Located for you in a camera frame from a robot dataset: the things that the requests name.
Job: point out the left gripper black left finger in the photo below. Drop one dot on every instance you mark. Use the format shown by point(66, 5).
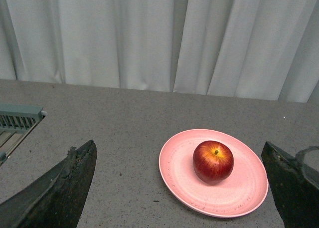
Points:
point(57, 198)

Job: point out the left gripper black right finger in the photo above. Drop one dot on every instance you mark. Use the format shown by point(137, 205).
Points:
point(294, 186)

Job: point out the red apple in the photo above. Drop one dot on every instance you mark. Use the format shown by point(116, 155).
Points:
point(213, 162)

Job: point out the pink plate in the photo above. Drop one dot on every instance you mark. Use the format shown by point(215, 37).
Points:
point(240, 194)

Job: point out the grey-green dish rack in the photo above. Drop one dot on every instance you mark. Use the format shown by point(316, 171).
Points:
point(16, 122)

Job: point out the white curtain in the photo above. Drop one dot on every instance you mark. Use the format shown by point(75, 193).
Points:
point(265, 49)

